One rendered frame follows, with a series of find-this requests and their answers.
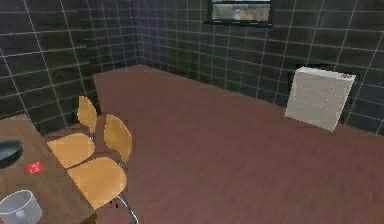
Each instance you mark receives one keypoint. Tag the red charge card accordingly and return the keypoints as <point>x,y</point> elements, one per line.
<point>35,167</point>

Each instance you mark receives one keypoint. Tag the black framed window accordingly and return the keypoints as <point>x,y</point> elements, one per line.
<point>240,12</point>

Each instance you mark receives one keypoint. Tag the yellow wooden chair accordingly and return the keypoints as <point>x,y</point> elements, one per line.
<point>71,146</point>
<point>100,180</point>

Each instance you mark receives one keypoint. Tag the white chest of drawers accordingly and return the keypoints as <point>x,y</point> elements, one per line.
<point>316,98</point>

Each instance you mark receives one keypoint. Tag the brown wooden table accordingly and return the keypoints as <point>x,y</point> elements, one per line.
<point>56,190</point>

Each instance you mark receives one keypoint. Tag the black frying pan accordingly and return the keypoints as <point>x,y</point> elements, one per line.
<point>8,152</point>

